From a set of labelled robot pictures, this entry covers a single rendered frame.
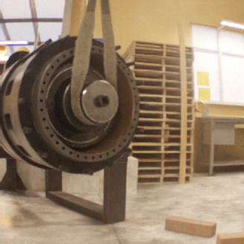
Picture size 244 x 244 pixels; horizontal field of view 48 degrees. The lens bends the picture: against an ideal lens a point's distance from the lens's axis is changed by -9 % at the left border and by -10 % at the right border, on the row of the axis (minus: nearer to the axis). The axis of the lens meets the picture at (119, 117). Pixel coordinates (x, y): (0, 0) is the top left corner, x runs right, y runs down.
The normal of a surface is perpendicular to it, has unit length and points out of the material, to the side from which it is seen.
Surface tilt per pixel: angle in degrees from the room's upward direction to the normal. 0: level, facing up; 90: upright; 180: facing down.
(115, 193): 90
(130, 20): 90
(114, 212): 90
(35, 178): 90
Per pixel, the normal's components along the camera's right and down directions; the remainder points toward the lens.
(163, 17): 0.15, -0.05
